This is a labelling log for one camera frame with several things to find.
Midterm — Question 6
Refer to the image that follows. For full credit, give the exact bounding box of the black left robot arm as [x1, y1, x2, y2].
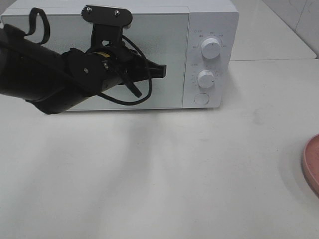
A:
[0, 24, 166, 115]

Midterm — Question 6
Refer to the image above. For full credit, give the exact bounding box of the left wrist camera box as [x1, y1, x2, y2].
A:
[81, 5, 133, 47]

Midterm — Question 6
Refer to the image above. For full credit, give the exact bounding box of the white microwave oven body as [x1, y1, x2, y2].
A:
[0, 0, 239, 109]

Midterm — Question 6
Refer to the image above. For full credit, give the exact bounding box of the pink round plate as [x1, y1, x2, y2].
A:
[302, 134, 319, 196]

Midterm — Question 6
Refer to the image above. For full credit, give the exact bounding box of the round white door button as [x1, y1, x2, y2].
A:
[194, 93, 209, 105]

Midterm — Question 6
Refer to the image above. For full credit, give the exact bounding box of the upper white power knob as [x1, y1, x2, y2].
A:
[200, 36, 221, 60]

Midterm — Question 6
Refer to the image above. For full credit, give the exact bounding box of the white timer knob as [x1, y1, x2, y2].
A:
[197, 70, 216, 89]

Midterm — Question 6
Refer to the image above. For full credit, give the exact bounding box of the white microwave door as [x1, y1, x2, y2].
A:
[2, 13, 189, 111]

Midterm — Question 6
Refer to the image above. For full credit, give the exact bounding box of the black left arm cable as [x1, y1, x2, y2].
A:
[96, 34, 153, 107]

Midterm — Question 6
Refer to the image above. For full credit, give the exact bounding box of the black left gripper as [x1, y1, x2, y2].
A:
[86, 42, 166, 98]

